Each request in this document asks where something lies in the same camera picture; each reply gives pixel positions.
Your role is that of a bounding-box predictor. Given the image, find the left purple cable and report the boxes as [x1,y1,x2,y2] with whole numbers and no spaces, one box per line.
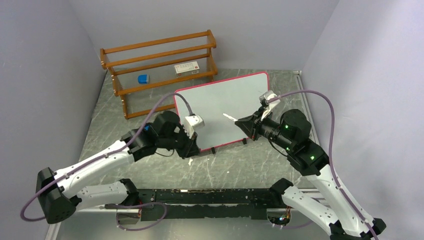
[19,92,195,222]

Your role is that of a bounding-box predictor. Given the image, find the wire whiteboard stand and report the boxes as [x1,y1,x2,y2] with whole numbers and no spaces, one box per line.
[210,138,247,155]

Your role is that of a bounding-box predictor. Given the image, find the white red marker box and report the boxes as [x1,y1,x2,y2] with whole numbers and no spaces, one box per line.
[174,61,200,78]

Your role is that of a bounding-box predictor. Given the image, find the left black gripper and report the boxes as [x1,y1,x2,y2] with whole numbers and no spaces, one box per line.
[157,124,201,159]

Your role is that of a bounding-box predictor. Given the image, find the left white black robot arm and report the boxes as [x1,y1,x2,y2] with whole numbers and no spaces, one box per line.
[36,110,205,224]

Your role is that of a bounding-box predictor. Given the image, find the white red whiteboard marker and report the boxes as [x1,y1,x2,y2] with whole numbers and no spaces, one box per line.
[222,113,238,122]

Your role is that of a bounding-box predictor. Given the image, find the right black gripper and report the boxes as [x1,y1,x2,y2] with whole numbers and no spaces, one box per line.
[236,105,294,152]

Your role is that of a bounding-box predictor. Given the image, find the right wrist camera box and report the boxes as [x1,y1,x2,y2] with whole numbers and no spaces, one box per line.
[259,90,280,121]

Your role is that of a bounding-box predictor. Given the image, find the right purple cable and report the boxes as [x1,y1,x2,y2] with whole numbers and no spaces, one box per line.
[268,89,380,240]

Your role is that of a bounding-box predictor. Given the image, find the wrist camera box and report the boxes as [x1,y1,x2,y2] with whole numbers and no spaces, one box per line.
[182,114,205,138]
[259,90,280,121]

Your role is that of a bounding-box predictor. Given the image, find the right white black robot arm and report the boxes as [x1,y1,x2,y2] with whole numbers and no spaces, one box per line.
[234,109,387,240]

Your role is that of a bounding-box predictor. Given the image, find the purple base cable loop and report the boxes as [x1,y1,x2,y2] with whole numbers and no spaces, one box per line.
[115,202,169,232]

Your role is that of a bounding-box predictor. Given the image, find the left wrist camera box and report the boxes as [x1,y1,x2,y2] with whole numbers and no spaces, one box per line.
[182,114,205,138]

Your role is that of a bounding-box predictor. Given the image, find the blue eraser on shelf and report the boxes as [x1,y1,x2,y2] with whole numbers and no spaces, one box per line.
[137,74,150,85]

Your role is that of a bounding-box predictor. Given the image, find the pink-framed whiteboard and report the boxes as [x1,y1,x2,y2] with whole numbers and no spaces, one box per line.
[176,71,270,152]

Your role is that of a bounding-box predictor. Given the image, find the wooden three-tier shelf rack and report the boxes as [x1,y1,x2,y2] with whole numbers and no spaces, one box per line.
[99,29,218,120]

